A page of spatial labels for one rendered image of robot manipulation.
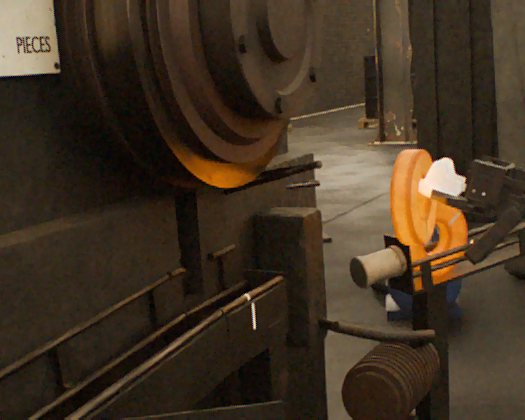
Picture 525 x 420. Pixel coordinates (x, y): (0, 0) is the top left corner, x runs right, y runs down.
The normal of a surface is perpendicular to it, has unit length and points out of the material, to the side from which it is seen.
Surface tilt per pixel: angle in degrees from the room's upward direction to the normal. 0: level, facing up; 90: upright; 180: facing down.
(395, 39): 90
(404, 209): 95
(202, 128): 90
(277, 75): 90
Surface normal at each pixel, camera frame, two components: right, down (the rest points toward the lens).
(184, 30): -0.01, 0.27
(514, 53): -0.66, 0.20
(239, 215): 0.89, 0.04
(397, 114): -0.46, 0.22
